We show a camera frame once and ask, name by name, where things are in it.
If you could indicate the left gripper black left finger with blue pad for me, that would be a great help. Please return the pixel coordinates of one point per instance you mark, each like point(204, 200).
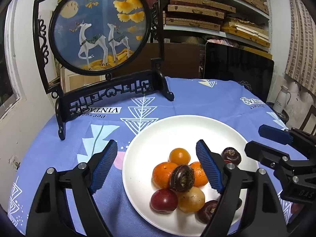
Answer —
point(50, 214)

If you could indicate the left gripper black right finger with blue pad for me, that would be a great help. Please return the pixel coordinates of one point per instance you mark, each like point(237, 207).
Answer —
point(262, 214)

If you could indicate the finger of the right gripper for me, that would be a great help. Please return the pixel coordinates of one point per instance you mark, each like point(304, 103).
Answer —
point(275, 134)
point(265, 155)

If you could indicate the dark water chestnut with roots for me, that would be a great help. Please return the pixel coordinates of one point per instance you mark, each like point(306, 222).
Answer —
point(182, 178)

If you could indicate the dark chestnut behind plum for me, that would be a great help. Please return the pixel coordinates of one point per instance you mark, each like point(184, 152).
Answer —
point(231, 154)

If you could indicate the orange tangerine middle plate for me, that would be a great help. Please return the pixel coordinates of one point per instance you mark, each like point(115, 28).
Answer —
point(200, 178)

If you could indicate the orange tangerine plate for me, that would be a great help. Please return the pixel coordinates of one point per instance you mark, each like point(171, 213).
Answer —
point(162, 173)
point(200, 178)
point(179, 156)

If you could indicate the white thermos jug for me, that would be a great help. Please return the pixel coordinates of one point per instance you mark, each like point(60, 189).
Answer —
point(282, 99)

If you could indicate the wooden chair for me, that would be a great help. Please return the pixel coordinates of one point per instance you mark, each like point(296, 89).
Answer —
point(311, 112)

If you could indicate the dark chestnut front plate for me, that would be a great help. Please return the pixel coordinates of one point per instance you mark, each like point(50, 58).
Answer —
point(206, 212)

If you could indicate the yellow pale fruit on plate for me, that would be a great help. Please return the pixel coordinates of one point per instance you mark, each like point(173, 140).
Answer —
point(192, 200)

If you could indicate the orange tangerine back plate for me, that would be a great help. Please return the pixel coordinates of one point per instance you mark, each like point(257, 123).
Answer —
point(179, 156)

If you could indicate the orange tangerine left plate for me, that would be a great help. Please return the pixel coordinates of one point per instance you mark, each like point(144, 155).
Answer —
point(162, 173)

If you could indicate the dark red plum front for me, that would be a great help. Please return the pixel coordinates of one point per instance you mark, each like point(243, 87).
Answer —
point(164, 201)

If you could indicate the beige patterned curtain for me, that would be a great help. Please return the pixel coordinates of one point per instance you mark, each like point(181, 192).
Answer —
point(301, 59)

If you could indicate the white oval plate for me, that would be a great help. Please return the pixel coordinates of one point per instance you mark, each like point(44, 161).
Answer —
point(153, 146)

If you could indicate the blue patterned tablecloth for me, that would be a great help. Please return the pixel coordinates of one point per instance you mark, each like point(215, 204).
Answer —
point(122, 118)

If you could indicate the black chair back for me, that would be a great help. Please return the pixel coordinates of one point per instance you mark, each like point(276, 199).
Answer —
point(250, 70)

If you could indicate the shelf with wooden boxes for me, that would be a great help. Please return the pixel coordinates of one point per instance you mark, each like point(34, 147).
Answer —
point(233, 22)

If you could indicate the round deer embroidery screen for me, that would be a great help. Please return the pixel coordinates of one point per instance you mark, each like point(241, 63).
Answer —
point(94, 37)

